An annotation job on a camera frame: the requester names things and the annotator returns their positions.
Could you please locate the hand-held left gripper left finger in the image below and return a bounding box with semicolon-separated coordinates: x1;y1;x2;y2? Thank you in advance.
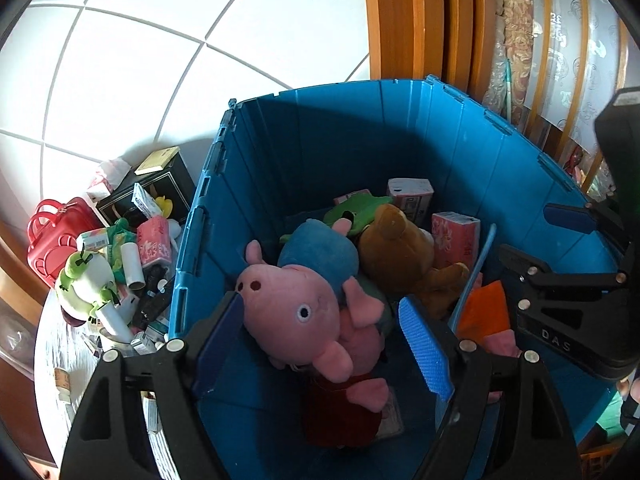
60;290;246;480

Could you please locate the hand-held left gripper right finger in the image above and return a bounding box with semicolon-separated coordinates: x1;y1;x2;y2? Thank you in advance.
398;296;583;480

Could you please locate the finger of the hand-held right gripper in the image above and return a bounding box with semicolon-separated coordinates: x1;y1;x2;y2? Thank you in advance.
499;244;628;291
545;200;628;253

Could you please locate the light blue plastic stick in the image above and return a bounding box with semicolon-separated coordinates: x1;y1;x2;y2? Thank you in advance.
447;222;498;333

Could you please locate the pink pig plush orange dress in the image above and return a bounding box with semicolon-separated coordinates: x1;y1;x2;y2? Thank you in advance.
457;280;523;361

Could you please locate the pink pig plush red dress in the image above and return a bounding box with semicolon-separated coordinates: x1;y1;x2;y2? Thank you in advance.
235;240;396;448

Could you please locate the pink tissue pack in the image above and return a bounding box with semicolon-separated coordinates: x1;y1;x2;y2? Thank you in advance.
387;177;435;221
431;211;482;268
136;214;173;266
332;189;373;206

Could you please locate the pink pig plush blue shirt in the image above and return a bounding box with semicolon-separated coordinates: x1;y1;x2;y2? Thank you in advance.
277;219;396;336

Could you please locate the green frog plush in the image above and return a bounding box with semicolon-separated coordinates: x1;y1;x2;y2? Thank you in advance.
54;250;121;318
322;195;396;236

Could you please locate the blue plastic crate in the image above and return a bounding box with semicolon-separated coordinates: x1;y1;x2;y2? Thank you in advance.
167;75;626;480

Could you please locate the long black tube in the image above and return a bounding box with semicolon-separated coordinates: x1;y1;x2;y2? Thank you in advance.
132;265;176;326

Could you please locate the green cloth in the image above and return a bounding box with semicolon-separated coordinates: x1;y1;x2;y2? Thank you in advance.
597;390;626;441

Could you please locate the brown bear plush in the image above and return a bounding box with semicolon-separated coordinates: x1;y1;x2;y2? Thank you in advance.
357;204;471;321

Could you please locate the white paper roll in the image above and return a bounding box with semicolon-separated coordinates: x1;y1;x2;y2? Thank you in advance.
95;302;133;341

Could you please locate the white cylinder bottle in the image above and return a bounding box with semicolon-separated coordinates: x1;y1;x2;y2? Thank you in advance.
121;241;147;290

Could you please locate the green patterned pouch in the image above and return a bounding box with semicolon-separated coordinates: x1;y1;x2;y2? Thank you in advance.
107;217;138;281

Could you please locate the teal thin pole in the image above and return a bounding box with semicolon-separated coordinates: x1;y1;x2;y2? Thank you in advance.
502;57;516;121

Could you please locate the white blue plastic packet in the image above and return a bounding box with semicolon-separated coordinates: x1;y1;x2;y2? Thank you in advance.
131;182;163;220

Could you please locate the colourful printed carton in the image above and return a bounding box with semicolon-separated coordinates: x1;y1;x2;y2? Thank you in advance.
76;227;113;251

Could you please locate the frosted glass sliding door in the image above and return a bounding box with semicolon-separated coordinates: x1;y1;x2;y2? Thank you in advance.
520;0;631;151

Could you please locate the black box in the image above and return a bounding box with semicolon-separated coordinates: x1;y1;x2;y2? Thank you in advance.
95;152;197;228

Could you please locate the yellow sticky note pad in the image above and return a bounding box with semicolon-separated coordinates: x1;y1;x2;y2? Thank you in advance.
134;146;181;176

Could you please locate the red toy suitcase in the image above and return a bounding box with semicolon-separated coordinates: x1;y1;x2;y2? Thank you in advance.
26;197;103;288

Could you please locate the rolled patterned carpet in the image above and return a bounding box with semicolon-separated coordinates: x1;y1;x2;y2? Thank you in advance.
482;0;548;111

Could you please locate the white tissue packet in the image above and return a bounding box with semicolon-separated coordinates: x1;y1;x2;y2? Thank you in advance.
86;158;132;201

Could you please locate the white padded headboard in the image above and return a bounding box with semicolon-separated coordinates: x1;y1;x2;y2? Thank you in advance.
0;0;371;241

